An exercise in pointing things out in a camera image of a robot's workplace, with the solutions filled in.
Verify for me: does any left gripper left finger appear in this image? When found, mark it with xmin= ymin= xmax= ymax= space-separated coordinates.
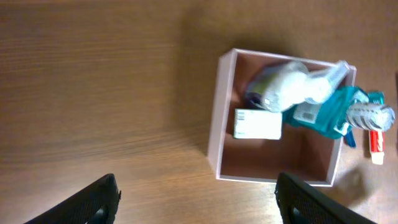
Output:
xmin=27 ymin=174 xmax=121 ymax=224

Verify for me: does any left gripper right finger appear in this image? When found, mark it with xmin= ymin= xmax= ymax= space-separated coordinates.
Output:
xmin=274 ymin=172 xmax=374 ymax=224

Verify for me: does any blue disposable razor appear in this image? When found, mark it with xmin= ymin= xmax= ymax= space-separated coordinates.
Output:
xmin=343 ymin=131 xmax=356 ymax=149

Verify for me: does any teal mouthwash bottle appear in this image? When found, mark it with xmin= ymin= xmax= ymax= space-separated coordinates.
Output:
xmin=282 ymin=86 xmax=395 ymax=139

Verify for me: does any green white soap box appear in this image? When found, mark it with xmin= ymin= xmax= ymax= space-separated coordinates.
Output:
xmin=233 ymin=109 xmax=282 ymax=140

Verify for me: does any clear pump soap bottle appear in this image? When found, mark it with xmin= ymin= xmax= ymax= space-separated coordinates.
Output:
xmin=244 ymin=60 xmax=349 ymax=113

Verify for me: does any white cardboard box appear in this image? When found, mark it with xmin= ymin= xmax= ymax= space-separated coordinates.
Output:
xmin=208 ymin=49 xmax=343 ymax=187

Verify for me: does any Colgate toothpaste tube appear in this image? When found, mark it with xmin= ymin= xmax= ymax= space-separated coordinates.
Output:
xmin=366 ymin=90 xmax=386 ymax=166

